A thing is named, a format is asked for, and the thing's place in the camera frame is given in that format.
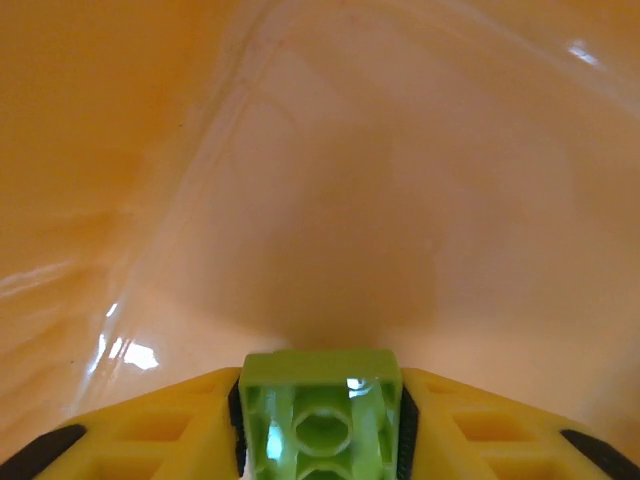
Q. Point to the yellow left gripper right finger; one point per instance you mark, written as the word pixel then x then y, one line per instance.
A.
pixel 475 440

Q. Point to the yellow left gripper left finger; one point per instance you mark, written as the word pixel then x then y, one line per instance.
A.
pixel 150 440

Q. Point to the green lego brick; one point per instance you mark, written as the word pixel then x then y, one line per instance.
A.
pixel 320 370

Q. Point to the orange plastic container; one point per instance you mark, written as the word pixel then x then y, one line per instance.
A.
pixel 150 150

